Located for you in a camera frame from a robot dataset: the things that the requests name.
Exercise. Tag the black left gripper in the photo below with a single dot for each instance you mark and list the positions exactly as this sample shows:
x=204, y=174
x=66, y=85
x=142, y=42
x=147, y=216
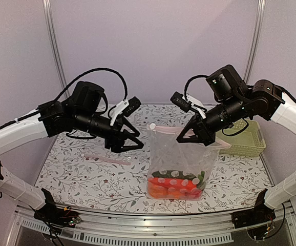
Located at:
x=117, y=144

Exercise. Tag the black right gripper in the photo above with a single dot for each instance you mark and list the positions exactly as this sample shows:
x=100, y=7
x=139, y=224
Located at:
x=201, y=130

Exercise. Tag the clear zip top bag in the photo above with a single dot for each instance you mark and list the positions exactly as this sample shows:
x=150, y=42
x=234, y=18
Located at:
x=167, y=154

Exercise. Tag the clear zip bag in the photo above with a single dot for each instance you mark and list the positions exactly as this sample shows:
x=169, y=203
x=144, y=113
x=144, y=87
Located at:
x=167, y=154
x=99, y=154

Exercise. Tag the green cucumber toy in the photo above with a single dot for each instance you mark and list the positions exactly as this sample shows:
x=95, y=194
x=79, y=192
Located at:
x=172, y=174

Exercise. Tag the red carrot toy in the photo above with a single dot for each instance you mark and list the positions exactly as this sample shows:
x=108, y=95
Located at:
x=174, y=183

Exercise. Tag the green leafy vegetable toy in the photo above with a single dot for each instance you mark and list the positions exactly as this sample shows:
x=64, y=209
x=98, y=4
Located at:
x=201, y=185

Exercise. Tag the orange tangerine front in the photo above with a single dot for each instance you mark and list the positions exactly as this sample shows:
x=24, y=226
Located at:
x=157, y=192

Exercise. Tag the orange tangerine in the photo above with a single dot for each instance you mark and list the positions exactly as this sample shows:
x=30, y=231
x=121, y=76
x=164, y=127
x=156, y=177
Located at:
x=157, y=192
x=173, y=193

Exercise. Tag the red strawberry toy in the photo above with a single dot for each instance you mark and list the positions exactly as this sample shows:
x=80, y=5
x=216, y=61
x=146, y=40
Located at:
x=194, y=195

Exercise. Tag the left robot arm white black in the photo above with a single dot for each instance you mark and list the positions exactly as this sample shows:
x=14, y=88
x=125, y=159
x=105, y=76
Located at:
x=78, y=112

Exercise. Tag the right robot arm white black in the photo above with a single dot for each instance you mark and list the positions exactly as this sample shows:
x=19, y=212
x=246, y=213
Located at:
x=236, y=100

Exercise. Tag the beige perforated plastic basket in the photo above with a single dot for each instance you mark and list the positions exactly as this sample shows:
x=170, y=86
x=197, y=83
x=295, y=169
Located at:
x=249, y=142

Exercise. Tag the floral pattern table mat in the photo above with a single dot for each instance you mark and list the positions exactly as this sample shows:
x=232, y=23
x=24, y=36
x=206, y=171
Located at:
x=234, y=182

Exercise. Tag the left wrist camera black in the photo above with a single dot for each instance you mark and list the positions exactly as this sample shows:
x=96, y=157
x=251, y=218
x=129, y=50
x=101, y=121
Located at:
x=124, y=108

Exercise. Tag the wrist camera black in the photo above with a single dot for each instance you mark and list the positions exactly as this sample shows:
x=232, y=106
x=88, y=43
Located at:
x=124, y=108
x=188, y=103

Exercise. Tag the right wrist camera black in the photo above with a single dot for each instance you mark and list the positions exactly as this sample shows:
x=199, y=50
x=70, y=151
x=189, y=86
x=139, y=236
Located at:
x=188, y=103

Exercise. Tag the right aluminium frame post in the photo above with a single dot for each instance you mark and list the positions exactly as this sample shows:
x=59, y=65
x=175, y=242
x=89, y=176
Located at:
x=255, y=39

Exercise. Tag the aluminium frame post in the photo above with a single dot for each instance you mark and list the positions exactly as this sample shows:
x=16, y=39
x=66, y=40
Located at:
x=53, y=42
x=255, y=39

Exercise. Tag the front aluminium rail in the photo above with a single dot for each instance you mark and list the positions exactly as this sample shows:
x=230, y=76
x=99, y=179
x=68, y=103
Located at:
x=99, y=227

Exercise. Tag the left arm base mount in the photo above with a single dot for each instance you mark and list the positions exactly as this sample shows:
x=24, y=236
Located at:
x=60, y=217

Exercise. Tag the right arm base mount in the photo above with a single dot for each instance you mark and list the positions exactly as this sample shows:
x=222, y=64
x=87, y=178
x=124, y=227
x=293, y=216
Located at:
x=260, y=213

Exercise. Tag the left aluminium frame post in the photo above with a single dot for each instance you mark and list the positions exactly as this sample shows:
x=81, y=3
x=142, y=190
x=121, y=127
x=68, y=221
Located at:
x=53, y=42

